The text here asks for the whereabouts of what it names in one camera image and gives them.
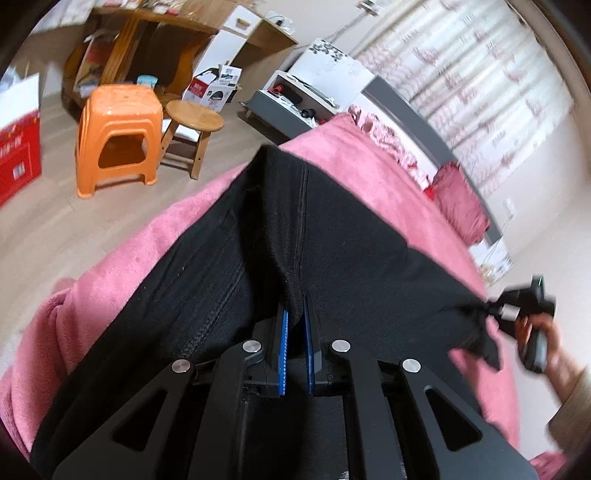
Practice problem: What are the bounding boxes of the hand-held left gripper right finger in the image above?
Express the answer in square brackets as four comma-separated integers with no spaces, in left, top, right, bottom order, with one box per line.
[302,295,541,480]

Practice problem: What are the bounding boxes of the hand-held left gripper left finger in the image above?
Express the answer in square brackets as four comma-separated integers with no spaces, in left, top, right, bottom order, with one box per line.
[52,308,291,480]

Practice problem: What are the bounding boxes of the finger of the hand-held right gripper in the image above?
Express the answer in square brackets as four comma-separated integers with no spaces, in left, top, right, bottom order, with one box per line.
[482,298,522,324]

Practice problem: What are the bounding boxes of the black pants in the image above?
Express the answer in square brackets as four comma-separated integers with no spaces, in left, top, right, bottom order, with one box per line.
[30,144,502,480]

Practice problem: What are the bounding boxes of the person's right forearm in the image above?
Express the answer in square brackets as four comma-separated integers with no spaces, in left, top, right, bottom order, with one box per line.
[542,355,591,462]

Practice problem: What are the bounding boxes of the person's right hand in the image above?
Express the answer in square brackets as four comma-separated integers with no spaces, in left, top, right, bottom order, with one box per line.
[513,316,563,372]

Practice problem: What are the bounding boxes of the dark pink pillow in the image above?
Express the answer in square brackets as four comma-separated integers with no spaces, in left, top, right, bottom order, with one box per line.
[431,161,491,245]

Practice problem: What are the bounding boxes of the pink fleece blanket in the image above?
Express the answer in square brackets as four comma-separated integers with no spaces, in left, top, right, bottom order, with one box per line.
[0,113,568,480]

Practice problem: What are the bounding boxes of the pink floral pillow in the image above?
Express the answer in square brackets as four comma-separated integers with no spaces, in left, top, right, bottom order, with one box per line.
[348,105,437,190]

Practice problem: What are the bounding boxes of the grey headboard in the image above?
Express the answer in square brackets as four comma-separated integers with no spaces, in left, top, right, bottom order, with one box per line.
[360,74,504,245]

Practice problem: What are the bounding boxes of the white floral curtain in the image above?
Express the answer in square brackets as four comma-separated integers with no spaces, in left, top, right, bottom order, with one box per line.
[355,0,578,204]

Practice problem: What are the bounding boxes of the grey bedside table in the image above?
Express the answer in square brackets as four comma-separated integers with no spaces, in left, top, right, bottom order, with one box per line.
[247,69,352,139]

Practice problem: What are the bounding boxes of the round wooden stool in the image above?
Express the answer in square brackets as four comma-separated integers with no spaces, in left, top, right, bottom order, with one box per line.
[159,99,225,181]

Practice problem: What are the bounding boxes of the printed white cardboard box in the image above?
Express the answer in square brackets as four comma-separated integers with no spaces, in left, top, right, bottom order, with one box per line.
[182,65,244,112]

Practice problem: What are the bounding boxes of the white patterned box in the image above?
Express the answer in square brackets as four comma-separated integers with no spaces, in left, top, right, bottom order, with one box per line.
[288,39,365,112]

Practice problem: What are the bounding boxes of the orange plastic stool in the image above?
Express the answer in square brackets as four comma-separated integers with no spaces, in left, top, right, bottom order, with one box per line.
[75,84,164,199]

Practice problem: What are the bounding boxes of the white wooden cabinet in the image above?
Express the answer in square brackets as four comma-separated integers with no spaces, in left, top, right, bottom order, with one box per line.
[196,4,300,86]

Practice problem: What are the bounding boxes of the white floor lamp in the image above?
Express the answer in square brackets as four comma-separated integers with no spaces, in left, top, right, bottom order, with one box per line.
[323,0,389,44]

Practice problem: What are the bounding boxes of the red cardboard box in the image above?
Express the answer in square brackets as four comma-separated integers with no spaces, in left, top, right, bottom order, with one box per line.
[0,111,43,208]

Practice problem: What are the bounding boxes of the wooden table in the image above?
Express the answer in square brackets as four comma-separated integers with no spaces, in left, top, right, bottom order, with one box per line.
[61,4,220,121]

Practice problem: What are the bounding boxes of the white cardboard sheet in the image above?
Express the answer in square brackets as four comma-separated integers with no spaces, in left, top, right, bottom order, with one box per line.
[0,74,41,131]

